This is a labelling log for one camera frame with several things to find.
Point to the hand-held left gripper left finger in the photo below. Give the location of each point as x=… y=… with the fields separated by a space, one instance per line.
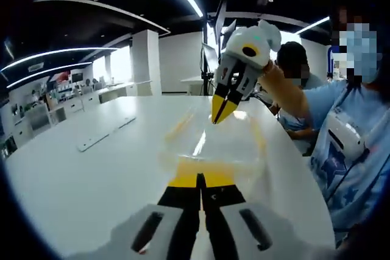
x=179 y=211

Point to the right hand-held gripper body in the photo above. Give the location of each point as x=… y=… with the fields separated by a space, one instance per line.
x=243 y=40

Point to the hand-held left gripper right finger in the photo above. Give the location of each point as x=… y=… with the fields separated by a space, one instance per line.
x=225 y=220

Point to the clear plastic bag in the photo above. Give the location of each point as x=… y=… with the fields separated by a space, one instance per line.
x=248 y=171

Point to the white desk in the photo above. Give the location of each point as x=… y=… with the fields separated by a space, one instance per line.
x=195 y=82

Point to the white square pillar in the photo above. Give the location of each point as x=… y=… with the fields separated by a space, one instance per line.
x=147 y=62

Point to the white flat bar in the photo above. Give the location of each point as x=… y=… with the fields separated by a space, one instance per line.
x=103 y=135

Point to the white chest device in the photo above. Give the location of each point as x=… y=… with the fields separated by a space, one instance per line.
x=345 y=135

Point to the person's blue shirt torso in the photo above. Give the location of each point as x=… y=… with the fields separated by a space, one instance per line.
x=350 y=187

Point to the row of white desks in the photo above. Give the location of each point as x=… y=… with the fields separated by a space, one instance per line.
x=91 y=98

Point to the grey office chair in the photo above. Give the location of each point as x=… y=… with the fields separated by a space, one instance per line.
x=38 y=118

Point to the ceiling air conditioner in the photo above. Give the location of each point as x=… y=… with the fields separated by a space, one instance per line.
x=36 y=67

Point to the red wall sign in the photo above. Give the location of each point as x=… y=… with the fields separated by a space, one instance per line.
x=64 y=76

